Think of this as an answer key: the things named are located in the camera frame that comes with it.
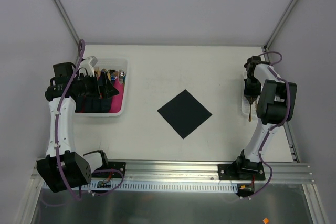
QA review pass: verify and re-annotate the white slotted cable duct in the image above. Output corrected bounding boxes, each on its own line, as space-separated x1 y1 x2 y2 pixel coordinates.
81 180 238 194

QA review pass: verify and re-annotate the dark navy paper napkin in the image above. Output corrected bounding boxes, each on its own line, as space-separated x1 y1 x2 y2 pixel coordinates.
158 90 212 139

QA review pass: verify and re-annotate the silver fork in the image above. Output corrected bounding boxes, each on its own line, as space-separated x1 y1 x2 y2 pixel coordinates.
118 70 125 84

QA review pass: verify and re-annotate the small white perforated tray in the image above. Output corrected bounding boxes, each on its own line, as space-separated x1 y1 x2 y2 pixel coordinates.
241 72 260 120

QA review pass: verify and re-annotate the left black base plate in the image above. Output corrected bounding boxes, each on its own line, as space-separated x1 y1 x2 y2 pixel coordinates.
108 161 127 178

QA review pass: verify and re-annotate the aluminium mounting rail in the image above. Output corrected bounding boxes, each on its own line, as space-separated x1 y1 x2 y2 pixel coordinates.
31 157 314 183

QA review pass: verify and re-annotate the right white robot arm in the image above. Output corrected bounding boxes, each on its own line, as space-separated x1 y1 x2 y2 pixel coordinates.
233 56 297 181

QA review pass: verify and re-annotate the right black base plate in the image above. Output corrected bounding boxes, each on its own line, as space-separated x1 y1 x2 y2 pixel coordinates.
217 163 266 181

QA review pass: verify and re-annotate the white plastic basket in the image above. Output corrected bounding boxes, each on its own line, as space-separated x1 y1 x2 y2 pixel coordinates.
76 57 129 118

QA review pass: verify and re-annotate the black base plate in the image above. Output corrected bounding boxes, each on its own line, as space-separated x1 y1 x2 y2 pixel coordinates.
217 163 266 181
108 161 127 178

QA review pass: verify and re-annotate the black rolled napkin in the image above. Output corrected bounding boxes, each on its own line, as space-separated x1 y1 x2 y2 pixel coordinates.
75 96 112 113

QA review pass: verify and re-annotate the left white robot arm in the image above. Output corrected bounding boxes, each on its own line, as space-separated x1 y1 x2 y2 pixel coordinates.
36 57 119 193

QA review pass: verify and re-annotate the pink rolled napkin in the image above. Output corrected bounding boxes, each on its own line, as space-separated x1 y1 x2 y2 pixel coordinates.
109 81 124 113

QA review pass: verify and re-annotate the gold spoon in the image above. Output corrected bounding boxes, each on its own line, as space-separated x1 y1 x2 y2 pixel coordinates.
248 97 254 122

